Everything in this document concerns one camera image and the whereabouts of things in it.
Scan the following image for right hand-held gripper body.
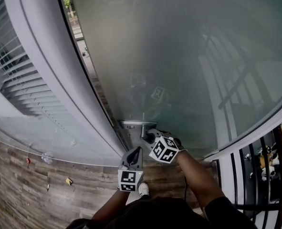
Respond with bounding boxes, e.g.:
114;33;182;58
145;128;179;164

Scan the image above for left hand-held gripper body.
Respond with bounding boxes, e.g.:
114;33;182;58
117;146;145;193

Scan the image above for silver glass door handle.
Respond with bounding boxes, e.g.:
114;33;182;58
118;119;158;140

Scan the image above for frosted glass door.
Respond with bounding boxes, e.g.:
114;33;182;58
68;0;282;158

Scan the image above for person's left forearm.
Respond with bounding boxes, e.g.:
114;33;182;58
92;189;132;223

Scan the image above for person's right forearm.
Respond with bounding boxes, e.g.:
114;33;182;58
176;148;226;208

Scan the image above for person's right hand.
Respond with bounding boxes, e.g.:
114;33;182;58
160;130;182;150

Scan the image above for person's white shoe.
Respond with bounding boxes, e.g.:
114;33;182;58
138;182;150;198

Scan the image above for person's black clothing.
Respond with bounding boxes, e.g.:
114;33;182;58
65;196;258;229

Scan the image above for black metal railing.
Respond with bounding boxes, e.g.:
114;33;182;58
212;120;282;229

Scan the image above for clear crumpled plastic piece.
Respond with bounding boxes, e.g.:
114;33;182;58
41;151;53;165

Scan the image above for white window blinds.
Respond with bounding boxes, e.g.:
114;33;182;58
0;0;65;133

